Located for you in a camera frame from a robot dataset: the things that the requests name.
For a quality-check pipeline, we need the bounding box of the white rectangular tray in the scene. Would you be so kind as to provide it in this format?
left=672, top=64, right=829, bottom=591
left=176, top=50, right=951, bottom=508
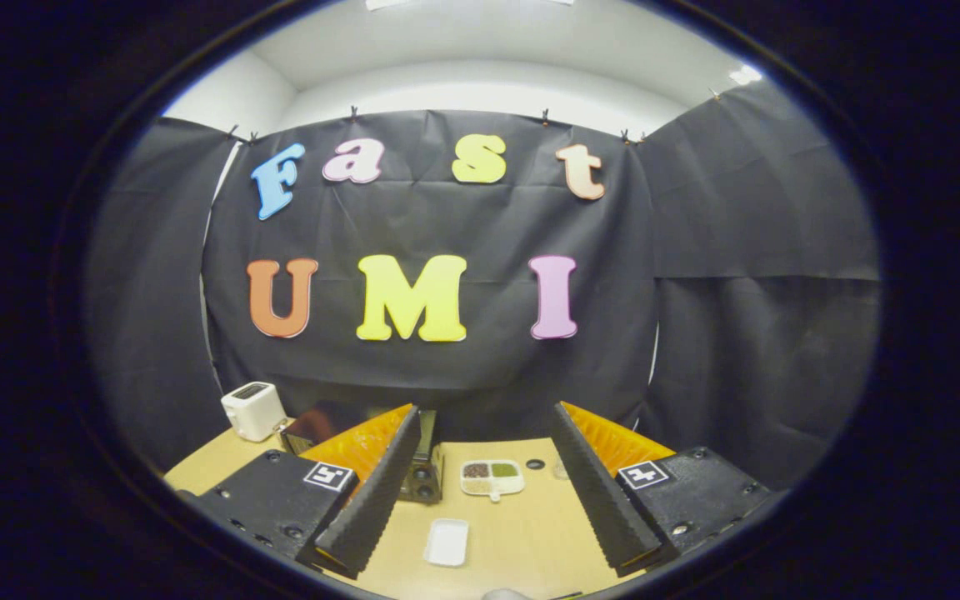
left=423, top=518, right=470, bottom=568

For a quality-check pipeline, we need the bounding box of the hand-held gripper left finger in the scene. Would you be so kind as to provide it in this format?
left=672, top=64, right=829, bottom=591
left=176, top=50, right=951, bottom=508
left=194, top=404, right=423, bottom=580

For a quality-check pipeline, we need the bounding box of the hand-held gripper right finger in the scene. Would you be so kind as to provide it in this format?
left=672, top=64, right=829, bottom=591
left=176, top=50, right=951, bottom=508
left=551, top=402, right=773, bottom=578

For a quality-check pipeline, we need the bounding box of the black backdrop cloth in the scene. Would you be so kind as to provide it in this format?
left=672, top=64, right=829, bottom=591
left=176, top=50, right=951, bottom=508
left=84, top=79, right=881, bottom=493

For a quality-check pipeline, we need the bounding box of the white toaster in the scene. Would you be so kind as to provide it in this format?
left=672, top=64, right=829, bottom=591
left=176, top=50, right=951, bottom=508
left=221, top=382, right=288, bottom=443

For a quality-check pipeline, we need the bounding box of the black toaster oven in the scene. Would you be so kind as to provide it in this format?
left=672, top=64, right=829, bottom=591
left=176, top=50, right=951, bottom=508
left=280, top=400, right=445, bottom=506

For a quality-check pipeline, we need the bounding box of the white divided dish with grains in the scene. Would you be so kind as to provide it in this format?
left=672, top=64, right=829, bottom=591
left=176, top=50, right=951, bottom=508
left=459, top=459, right=526, bottom=503

